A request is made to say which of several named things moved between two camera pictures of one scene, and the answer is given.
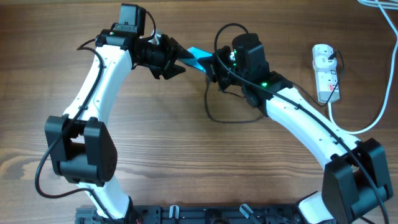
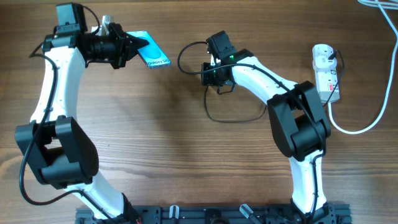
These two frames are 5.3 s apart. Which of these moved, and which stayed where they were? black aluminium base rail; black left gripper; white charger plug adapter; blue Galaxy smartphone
Moved: black left gripper; blue Galaxy smartphone
Stayed: black aluminium base rail; white charger plug adapter
